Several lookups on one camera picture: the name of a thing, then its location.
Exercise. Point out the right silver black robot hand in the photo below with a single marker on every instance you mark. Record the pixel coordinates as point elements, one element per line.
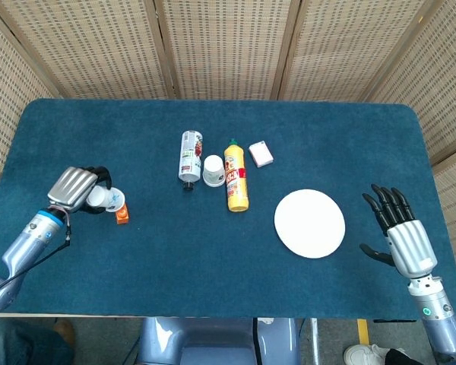
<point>412,247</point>

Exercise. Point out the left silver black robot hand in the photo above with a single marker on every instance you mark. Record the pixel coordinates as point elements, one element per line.
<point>70,186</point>

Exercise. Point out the white floral paper cup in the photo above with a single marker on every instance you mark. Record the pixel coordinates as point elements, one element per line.
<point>113,199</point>
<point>214,169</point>
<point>213,185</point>

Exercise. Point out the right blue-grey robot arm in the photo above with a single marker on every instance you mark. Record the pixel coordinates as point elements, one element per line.
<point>437,319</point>

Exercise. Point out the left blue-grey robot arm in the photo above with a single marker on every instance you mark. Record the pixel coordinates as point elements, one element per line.
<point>30,243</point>

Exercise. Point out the white paper plate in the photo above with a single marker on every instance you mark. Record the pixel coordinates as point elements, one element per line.
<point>309,224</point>

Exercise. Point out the orange toy block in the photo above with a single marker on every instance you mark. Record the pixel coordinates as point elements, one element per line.
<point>123,217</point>

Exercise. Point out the white sneaker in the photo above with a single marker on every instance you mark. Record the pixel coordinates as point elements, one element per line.
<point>365,355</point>

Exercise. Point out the clear bottle black cap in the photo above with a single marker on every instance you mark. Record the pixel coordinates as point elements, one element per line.
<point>190,159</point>

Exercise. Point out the metal table leg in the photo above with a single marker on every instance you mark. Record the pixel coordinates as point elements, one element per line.
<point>314,338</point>

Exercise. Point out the brown shoe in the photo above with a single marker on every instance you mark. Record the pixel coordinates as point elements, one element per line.
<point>66,331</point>

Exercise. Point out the blue table cloth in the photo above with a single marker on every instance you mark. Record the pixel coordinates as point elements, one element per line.
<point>197,258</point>

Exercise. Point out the yellow plastic bottle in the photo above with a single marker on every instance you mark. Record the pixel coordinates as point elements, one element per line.
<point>236,182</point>

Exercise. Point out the blue jeans leg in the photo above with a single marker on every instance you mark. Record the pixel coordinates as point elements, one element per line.
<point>15,346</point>

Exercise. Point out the pink white tissue pack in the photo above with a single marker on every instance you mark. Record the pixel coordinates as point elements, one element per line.
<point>261,154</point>

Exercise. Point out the blue-grey robot torso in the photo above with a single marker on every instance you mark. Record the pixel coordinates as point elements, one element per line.
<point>213,342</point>

